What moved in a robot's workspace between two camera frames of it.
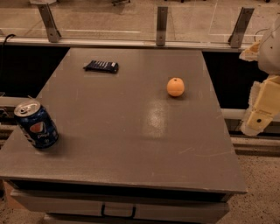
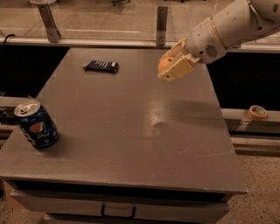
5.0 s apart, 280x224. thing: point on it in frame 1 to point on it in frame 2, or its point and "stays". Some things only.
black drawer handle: x=133 y=216 stays
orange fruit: x=175 y=87 to x=164 y=62
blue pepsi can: x=36 y=124 stays
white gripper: x=270 y=55 to x=204 y=42
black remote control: x=103 y=66 stays
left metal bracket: x=52 y=29 stays
